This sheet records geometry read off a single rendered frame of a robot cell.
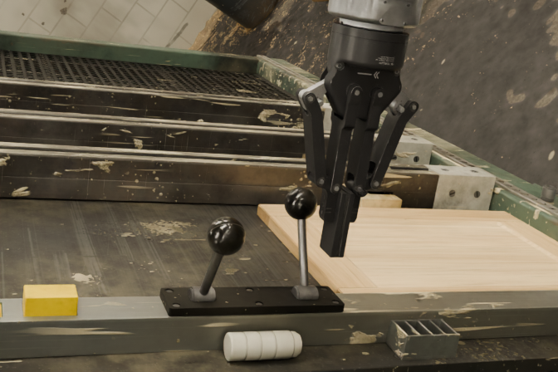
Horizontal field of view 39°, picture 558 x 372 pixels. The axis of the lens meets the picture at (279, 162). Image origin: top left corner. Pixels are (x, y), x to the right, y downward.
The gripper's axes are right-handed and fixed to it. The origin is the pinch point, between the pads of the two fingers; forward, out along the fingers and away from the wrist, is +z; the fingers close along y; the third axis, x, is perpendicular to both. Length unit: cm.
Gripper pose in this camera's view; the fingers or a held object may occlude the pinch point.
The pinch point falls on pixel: (336, 221)
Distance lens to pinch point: 81.6
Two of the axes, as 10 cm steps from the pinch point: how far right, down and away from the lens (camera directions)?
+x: -3.4, -2.9, 8.9
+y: 9.3, 0.5, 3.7
